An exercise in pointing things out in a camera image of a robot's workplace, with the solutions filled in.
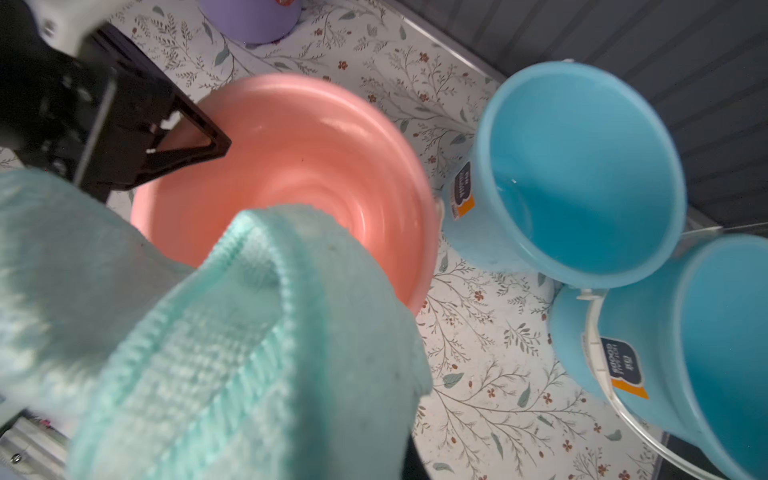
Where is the pink plastic bucket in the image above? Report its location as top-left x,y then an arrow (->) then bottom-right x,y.
130,74 -> 439,312

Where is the floral patterned table mat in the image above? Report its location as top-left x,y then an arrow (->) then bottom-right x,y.
108,1 -> 659,479

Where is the teal plastic bucket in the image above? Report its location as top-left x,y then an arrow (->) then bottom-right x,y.
547,232 -> 768,480
442,61 -> 687,289

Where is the mint green microfiber cloth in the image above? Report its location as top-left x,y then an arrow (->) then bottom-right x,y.
1,170 -> 432,479

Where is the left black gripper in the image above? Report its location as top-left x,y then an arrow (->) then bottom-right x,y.
1,1 -> 232,201

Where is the purple plastic bucket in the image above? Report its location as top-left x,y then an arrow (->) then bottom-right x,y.
199,0 -> 302,45

